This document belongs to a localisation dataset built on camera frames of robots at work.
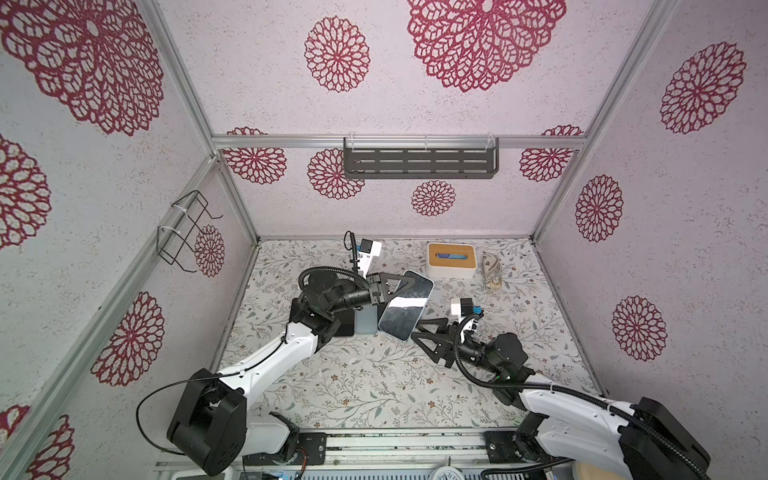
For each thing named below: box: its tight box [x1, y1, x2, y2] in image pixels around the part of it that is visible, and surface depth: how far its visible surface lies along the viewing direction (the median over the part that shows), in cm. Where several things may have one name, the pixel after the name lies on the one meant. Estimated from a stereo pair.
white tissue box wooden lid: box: [426, 242, 477, 279], surface depth 111 cm
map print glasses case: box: [482, 253, 502, 291], surface depth 108 cm
